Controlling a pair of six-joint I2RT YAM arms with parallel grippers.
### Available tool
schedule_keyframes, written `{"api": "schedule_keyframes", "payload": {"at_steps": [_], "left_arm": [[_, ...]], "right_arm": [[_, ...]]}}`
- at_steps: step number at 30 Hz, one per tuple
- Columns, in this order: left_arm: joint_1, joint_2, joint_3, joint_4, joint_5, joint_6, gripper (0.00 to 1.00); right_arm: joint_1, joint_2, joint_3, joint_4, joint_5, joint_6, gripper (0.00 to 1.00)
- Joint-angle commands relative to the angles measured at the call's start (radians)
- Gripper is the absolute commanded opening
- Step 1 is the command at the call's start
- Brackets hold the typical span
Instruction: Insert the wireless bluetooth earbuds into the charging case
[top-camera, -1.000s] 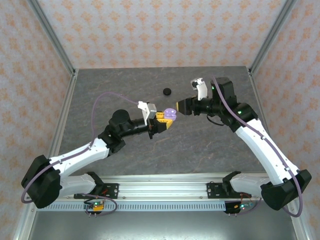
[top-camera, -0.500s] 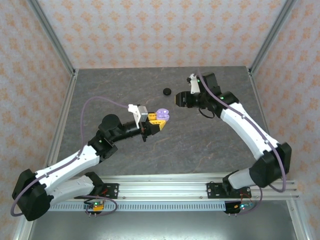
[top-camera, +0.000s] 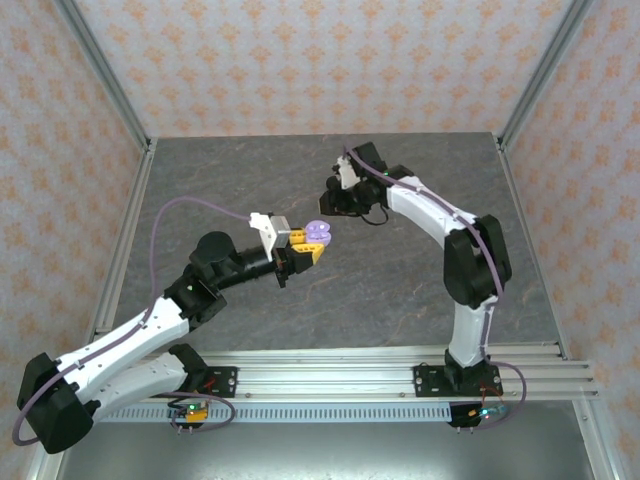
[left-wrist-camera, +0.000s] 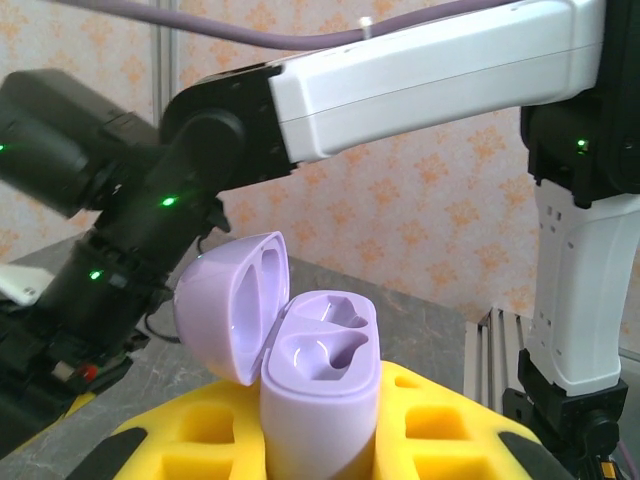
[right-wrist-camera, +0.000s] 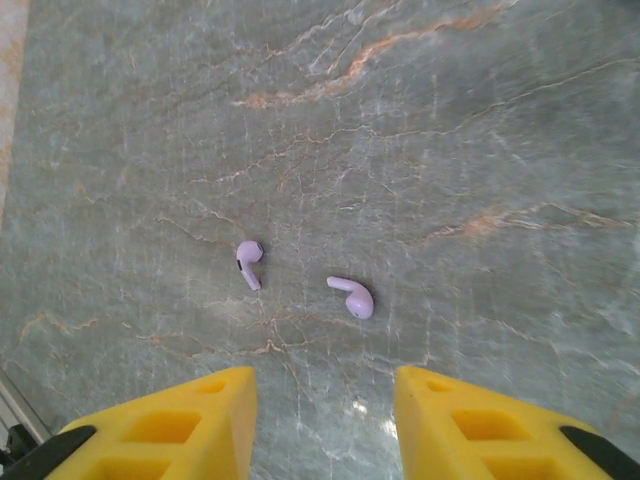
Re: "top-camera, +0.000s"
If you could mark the purple earbud charging case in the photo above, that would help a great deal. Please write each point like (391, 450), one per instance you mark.
(327, 241)

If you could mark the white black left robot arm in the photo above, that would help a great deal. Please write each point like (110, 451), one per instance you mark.
(125, 330)

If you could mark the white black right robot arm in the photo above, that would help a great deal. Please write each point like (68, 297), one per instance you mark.
(470, 330)

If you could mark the wide aluminium mounting beam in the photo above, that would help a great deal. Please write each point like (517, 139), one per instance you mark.
(325, 382)

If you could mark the grey metal sheet panel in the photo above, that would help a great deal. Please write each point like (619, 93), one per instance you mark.
(325, 455)

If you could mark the aluminium table edge rail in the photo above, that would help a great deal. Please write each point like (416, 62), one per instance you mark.
(325, 352)

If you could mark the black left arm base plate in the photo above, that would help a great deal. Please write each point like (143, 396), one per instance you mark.
(225, 382)

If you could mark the aluminium table side rail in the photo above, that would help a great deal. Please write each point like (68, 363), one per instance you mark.
(531, 250)
(121, 250)

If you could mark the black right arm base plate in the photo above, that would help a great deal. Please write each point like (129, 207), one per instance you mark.
(427, 380)

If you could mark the aluminium frame post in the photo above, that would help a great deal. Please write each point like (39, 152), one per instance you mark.
(541, 75)
(106, 75)

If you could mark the aluminium lower frame rail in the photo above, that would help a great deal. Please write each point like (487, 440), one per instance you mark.
(595, 450)
(45, 467)

